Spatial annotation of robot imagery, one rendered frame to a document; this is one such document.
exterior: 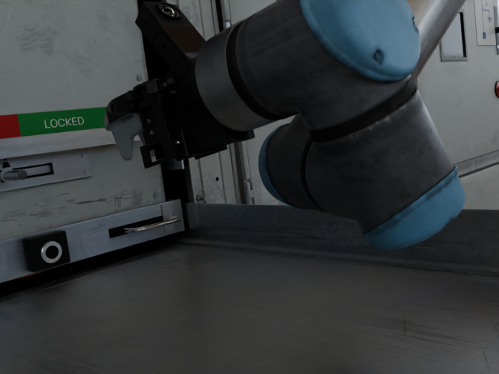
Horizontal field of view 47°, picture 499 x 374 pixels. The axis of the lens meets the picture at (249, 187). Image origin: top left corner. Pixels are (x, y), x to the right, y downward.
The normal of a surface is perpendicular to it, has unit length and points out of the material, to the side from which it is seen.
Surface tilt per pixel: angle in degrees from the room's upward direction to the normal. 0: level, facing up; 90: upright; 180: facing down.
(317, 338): 0
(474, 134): 90
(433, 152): 85
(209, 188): 90
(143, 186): 90
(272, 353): 0
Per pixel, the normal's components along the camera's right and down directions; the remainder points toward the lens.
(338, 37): -0.58, 0.41
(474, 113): 0.71, 0.00
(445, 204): 0.43, 0.07
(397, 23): 0.63, -0.25
